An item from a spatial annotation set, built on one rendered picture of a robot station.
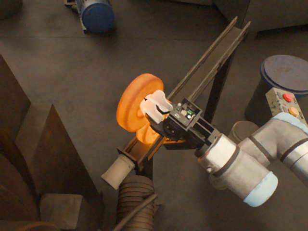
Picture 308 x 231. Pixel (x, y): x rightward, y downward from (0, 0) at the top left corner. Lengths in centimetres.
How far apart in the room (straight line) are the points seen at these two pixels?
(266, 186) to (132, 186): 46
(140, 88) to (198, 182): 99
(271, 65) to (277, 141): 91
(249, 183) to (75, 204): 38
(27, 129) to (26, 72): 161
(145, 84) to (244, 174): 29
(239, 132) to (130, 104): 59
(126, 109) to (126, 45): 172
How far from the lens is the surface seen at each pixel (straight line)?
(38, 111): 65
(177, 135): 55
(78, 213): 58
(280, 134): 68
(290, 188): 163
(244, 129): 105
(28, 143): 61
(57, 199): 60
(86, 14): 223
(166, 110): 60
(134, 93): 55
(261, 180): 57
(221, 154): 54
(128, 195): 85
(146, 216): 84
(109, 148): 155
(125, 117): 56
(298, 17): 258
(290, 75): 152
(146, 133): 71
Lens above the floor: 134
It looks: 53 degrees down
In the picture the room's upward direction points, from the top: straight up
